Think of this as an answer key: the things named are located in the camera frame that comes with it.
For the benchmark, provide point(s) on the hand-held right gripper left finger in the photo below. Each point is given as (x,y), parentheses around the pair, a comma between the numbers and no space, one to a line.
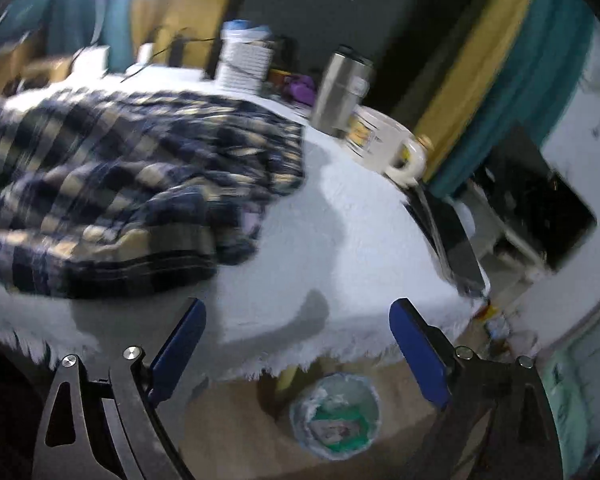
(177,355)

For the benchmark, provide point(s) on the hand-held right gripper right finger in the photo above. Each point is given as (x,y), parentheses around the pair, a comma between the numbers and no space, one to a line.
(420,355)

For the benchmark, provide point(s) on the blue yellow plaid pants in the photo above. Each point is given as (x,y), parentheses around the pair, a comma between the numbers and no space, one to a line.
(130,170)

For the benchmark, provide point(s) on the trash bin with white liner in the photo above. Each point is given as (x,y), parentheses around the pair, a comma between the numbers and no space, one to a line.
(335,420)

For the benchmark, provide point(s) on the dark tablet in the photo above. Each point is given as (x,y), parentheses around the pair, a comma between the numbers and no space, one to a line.
(455,245)

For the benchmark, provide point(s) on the white table cloth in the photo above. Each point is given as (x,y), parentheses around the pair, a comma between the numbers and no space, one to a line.
(330,240)

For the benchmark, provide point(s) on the dark flat panel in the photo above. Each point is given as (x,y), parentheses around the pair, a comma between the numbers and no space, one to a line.
(545,200)

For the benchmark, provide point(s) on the white printed mug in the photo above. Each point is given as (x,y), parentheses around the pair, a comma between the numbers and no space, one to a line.
(380,140)

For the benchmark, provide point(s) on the steel tumbler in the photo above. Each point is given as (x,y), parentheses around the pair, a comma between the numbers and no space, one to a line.
(340,90)

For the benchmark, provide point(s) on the purple cloth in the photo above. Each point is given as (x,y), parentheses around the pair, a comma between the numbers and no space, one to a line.
(300,87)

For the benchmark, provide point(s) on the white perforated basket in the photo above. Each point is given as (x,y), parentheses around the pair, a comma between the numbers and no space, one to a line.
(242,67)

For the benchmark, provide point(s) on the teal curtain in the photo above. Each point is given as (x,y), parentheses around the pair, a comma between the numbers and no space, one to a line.
(80,20)
(530,75)

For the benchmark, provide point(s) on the white charger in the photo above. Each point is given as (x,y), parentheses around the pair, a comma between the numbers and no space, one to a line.
(146,52)

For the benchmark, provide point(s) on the black charger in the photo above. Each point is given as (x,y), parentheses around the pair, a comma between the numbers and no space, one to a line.
(178,50)

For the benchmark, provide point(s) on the white lamp base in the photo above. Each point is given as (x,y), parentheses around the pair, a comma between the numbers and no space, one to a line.
(91,60)

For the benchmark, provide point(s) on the blue plastic bag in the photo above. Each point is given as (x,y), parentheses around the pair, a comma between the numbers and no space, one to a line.
(245,27)

